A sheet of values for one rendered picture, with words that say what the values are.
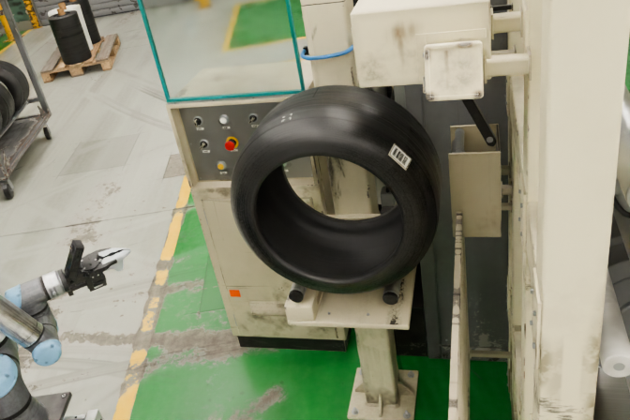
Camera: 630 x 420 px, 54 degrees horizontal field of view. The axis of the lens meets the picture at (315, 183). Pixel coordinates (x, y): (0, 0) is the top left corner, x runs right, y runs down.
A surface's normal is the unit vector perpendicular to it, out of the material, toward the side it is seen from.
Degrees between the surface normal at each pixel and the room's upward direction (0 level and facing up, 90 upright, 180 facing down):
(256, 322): 90
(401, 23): 90
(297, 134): 43
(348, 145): 80
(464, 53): 72
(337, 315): 0
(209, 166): 90
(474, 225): 90
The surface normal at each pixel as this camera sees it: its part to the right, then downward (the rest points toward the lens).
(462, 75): -0.25, 0.22
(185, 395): -0.15, -0.86
